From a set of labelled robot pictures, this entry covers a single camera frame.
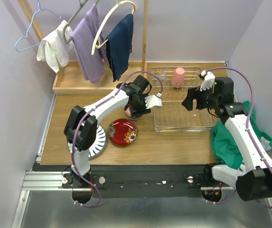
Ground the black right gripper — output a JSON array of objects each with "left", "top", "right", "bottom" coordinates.
[{"left": 181, "top": 83, "right": 220, "bottom": 111}]

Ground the red white patterned bowl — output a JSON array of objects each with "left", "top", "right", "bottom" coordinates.
[{"left": 124, "top": 107, "right": 141, "bottom": 120}]

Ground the red floral plate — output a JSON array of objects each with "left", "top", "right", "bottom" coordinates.
[{"left": 107, "top": 118, "right": 138, "bottom": 147}]

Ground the pink cup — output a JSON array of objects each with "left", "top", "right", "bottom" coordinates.
[{"left": 171, "top": 67, "right": 185, "bottom": 88}]

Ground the clear drinking glass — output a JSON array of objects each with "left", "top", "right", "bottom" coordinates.
[{"left": 158, "top": 72, "right": 167, "bottom": 87}]

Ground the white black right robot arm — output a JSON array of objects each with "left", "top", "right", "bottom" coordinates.
[{"left": 182, "top": 77, "right": 272, "bottom": 201}]

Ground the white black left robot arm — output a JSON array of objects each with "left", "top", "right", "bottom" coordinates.
[{"left": 64, "top": 75, "right": 162, "bottom": 188}]

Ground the wooden clothes rack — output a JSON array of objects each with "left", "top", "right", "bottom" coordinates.
[{"left": 18, "top": 0, "right": 149, "bottom": 95}]

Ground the white blue striped plate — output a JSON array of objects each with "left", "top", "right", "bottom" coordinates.
[{"left": 64, "top": 125, "right": 107, "bottom": 160}]

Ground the purple cloth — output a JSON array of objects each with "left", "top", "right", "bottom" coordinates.
[{"left": 71, "top": 4, "right": 108, "bottom": 84}]

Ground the green cloth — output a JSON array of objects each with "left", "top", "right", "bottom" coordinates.
[{"left": 210, "top": 110, "right": 272, "bottom": 170}]

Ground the navy blue cloth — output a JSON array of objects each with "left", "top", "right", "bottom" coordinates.
[{"left": 106, "top": 14, "right": 134, "bottom": 82}]

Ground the cream wooden hanger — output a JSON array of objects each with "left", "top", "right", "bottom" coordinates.
[{"left": 91, "top": 0, "right": 137, "bottom": 56}]

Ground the white cloth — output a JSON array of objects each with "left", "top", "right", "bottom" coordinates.
[{"left": 37, "top": 20, "right": 74, "bottom": 73}]

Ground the grey hanger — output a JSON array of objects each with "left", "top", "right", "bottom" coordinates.
[{"left": 62, "top": 0, "right": 91, "bottom": 44}]

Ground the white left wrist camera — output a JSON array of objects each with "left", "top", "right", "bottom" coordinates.
[{"left": 145, "top": 93, "right": 162, "bottom": 109}]

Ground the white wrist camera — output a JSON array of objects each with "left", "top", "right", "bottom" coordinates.
[
  {"left": 145, "top": 93, "right": 162, "bottom": 109},
  {"left": 199, "top": 70, "right": 215, "bottom": 91}
]

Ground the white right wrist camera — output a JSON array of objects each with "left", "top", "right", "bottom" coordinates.
[{"left": 199, "top": 70, "right": 215, "bottom": 91}]

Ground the metal wire dish rack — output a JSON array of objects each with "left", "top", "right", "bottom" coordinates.
[{"left": 151, "top": 66, "right": 216, "bottom": 132}]

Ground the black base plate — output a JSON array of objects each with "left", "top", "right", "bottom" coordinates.
[{"left": 62, "top": 165, "right": 220, "bottom": 200}]

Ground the blue wire hanger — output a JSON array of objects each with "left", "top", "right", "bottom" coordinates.
[{"left": 15, "top": 0, "right": 62, "bottom": 52}]

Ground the aluminium rail frame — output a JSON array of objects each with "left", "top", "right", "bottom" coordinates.
[{"left": 11, "top": 61, "right": 272, "bottom": 228}]

